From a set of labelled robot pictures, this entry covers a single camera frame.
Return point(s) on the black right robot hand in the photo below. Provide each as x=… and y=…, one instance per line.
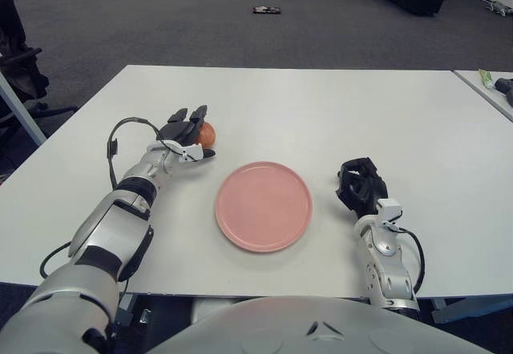
x=366, y=190

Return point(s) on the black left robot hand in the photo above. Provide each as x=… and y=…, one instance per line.
x=178, y=131

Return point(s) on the red yellow apple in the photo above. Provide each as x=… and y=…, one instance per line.
x=207, y=135

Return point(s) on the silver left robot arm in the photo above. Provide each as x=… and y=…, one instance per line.
x=108, y=226

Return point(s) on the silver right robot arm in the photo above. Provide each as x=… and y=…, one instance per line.
x=384, y=250

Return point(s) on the pink round plate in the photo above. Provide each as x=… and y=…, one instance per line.
x=264, y=206

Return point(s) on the dark flat tray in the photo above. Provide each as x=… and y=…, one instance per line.
x=267, y=9

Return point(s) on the grey blue desk leg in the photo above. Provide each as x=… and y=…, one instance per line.
x=22, y=113

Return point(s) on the grey robot torso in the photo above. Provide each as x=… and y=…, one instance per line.
x=280, y=326

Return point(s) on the green white tube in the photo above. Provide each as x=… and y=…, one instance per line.
x=486, y=78

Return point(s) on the black handheld controller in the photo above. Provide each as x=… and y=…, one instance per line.
x=505, y=86

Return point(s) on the black office chair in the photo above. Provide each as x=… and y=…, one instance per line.
x=16, y=69

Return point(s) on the grey toy robot dog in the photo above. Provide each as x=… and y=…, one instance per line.
x=497, y=7

